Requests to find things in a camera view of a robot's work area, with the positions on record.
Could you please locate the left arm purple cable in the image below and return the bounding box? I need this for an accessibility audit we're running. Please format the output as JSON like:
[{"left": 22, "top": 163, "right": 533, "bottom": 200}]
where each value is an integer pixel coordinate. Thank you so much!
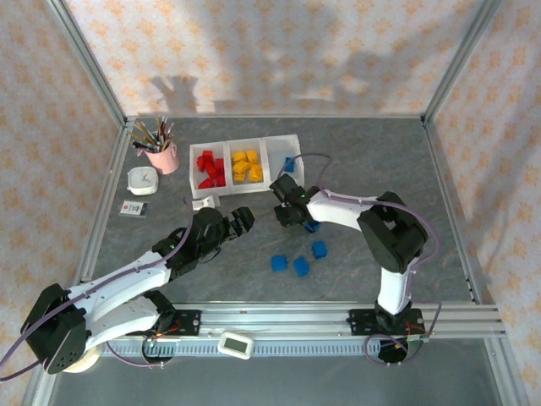
[{"left": 0, "top": 195, "right": 194, "bottom": 381}]

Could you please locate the aluminium frame rail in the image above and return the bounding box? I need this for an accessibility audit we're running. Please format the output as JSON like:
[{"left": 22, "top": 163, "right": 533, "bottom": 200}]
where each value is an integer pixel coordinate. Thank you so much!
[
  {"left": 66, "top": 120, "right": 130, "bottom": 306},
  {"left": 422, "top": 120, "right": 483, "bottom": 305}
]

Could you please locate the wide aluminium mounting beam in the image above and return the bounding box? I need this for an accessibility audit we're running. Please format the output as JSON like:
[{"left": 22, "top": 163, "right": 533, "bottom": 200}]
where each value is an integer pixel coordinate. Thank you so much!
[{"left": 75, "top": 301, "right": 507, "bottom": 339}]

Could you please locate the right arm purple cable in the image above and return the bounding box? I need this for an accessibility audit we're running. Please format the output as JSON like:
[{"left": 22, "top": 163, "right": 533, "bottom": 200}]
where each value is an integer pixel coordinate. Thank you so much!
[{"left": 276, "top": 152, "right": 443, "bottom": 365}]

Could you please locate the small printed card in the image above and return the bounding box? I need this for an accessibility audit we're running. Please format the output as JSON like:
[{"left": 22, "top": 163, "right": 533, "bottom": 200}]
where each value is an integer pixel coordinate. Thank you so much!
[{"left": 119, "top": 200, "right": 150, "bottom": 219}]

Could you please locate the round cable port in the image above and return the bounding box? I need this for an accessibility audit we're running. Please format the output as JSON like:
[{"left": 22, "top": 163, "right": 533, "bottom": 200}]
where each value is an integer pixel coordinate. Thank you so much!
[
  {"left": 377, "top": 335, "right": 414, "bottom": 365},
  {"left": 142, "top": 336, "right": 177, "bottom": 368}
]

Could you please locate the pink metal cup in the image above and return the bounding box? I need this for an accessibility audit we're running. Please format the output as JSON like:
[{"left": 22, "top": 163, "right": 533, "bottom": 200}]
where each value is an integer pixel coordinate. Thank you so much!
[{"left": 144, "top": 141, "right": 181, "bottom": 175}]

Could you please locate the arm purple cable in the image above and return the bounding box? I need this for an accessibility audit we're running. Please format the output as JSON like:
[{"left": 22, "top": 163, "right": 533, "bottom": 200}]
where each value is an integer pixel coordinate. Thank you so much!
[
  {"left": 0, "top": 195, "right": 194, "bottom": 381},
  {"left": 276, "top": 152, "right": 443, "bottom": 365}
]

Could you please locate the cream masking tape roll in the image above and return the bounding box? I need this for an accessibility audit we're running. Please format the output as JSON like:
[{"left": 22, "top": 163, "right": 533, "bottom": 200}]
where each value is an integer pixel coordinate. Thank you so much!
[{"left": 63, "top": 345, "right": 101, "bottom": 375}]

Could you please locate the grey slotted cable duct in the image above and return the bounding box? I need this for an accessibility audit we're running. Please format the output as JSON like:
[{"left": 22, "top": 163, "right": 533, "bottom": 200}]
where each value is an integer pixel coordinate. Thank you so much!
[{"left": 101, "top": 337, "right": 381, "bottom": 357}]

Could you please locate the white plastic sorting bin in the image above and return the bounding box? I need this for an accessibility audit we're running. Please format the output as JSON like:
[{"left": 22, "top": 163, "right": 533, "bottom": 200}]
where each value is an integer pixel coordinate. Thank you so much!
[
  {"left": 261, "top": 134, "right": 306, "bottom": 191},
  {"left": 189, "top": 141, "right": 232, "bottom": 199},
  {"left": 226, "top": 137, "right": 271, "bottom": 195}
]

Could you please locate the aluminium frame post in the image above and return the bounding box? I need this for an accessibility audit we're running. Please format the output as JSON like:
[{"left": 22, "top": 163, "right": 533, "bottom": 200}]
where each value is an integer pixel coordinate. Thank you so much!
[
  {"left": 45, "top": 0, "right": 128, "bottom": 128},
  {"left": 422, "top": 0, "right": 506, "bottom": 126}
]

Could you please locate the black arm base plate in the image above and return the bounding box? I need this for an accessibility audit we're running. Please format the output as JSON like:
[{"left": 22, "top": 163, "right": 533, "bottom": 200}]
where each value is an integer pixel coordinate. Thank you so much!
[
  {"left": 151, "top": 310, "right": 202, "bottom": 338},
  {"left": 348, "top": 309, "right": 424, "bottom": 338}
]

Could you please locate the white digital timer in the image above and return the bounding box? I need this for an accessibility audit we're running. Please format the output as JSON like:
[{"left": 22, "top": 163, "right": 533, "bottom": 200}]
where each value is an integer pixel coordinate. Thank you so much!
[{"left": 216, "top": 331, "right": 255, "bottom": 361}]

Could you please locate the white square clock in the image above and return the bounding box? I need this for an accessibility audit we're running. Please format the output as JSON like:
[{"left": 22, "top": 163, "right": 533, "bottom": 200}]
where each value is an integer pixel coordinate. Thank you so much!
[{"left": 126, "top": 166, "right": 161, "bottom": 197}]

